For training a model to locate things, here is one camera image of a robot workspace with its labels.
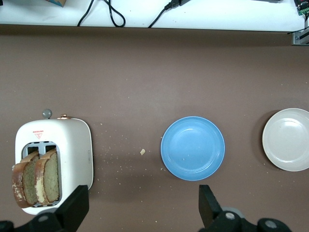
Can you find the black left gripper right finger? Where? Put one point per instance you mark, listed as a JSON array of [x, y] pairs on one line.
[[207, 205]]

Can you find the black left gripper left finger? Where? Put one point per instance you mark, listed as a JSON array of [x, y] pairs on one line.
[[72, 207]]

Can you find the toasted bread slice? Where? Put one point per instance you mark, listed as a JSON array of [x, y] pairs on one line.
[[29, 178], [51, 176]]

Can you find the blue plate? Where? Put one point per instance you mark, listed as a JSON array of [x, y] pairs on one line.
[[193, 147]]

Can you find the beige plate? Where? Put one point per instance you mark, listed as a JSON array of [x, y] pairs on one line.
[[289, 140]]

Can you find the white toaster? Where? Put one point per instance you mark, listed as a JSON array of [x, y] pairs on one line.
[[72, 145]]

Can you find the small bread crumb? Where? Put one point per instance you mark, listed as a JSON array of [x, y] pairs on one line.
[[142, 151]]

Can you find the blue orange cardboard box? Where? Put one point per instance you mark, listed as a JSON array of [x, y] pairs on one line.
[[58, 2]]

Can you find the green terminal block device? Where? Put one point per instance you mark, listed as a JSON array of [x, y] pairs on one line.
[[303, 9]]

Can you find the aluminium edge bracket profile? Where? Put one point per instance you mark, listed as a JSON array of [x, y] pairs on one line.
[[301, 37]]

